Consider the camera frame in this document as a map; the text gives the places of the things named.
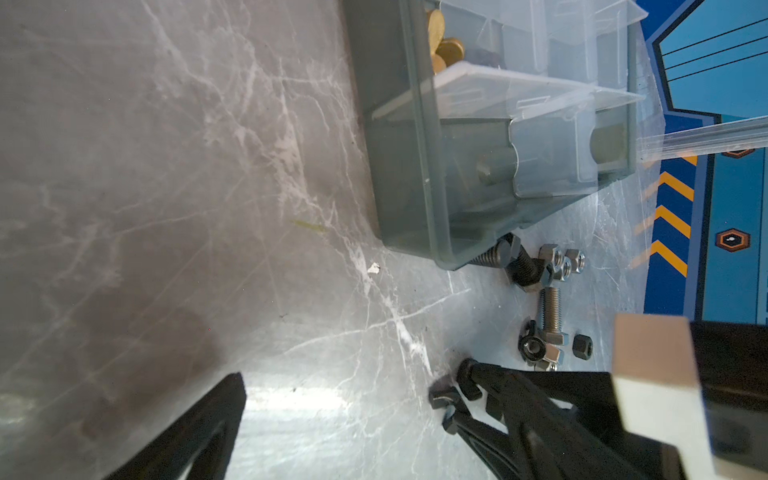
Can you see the lone black hex nut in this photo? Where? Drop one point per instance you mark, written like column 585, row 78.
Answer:
column 582, row 347

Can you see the black wing nut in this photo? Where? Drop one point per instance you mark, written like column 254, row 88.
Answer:
column 451, row 402

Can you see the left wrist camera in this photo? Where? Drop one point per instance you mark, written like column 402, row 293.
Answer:
column 700, row 388

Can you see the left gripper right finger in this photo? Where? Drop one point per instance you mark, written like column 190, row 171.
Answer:
column 554, row 425

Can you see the black nut beside bolt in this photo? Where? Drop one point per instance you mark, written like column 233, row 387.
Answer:
column 531, row 343

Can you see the silver hex bolt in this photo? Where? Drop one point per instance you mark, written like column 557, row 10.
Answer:
column 552, row 321

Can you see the black bolt near box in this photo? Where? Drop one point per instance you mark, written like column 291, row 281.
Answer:
column 501, row 255

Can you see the grey plastic organizer box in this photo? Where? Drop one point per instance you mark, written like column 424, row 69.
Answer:
column 550, row 105

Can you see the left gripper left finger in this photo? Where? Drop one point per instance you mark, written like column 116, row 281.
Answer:
column 199, row 444

